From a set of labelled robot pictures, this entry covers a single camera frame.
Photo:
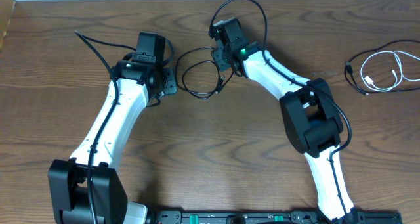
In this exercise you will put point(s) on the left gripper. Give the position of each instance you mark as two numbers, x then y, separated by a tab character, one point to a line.
172	87

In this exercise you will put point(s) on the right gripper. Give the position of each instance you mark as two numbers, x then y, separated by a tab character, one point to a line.
222	65

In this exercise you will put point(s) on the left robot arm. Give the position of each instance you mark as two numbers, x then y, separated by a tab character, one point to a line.
86	188

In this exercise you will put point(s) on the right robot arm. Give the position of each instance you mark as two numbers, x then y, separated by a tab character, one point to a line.
311	118

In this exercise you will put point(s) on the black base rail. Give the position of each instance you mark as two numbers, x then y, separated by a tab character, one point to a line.
301	216

